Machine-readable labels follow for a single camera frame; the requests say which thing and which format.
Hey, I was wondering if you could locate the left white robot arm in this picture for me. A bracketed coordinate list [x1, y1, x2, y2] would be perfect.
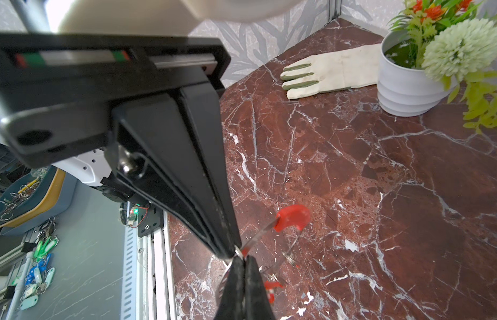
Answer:
[0, 33, 242, 259]

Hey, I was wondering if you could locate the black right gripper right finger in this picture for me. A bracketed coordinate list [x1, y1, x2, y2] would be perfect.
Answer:
[245, 256, 275, 320]

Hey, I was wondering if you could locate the left green circuit board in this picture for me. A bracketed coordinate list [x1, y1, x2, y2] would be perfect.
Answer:
[121, 202, 164, 238]

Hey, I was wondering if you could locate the aluminium frame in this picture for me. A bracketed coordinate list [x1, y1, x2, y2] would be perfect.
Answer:
[328, 0, 343, 21]

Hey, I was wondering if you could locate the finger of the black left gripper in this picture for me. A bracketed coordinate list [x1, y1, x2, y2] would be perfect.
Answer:
[107, 93, 233, 259]
[180, 83, 241, 256]

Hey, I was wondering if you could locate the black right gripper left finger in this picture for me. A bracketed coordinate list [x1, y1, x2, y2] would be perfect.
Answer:
[215, 257, 244, 320]

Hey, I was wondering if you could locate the white flower pot plant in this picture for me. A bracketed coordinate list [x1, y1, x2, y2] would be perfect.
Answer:
[383, 1, 497, 134]

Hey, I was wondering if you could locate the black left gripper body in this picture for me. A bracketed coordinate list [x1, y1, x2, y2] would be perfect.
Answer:
[0, 33, 231, 168]

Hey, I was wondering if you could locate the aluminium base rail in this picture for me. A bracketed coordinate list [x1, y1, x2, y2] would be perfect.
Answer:
[120, 213, 178, 319]

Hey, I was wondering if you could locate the coloured key tags bunch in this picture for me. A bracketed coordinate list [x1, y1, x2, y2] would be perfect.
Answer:
[18, 217, 59, 311]

